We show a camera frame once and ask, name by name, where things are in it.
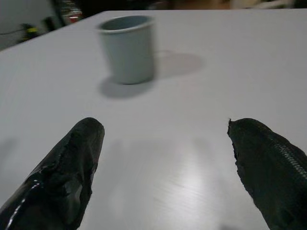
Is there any pale grey-blue cup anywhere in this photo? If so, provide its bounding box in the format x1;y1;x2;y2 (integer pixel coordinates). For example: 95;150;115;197
95;15;155;85

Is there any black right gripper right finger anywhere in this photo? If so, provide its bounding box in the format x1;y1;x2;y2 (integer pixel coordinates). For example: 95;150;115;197
227;117;307;230

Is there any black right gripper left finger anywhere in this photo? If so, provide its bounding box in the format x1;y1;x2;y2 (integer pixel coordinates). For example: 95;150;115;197
0;117;105;230

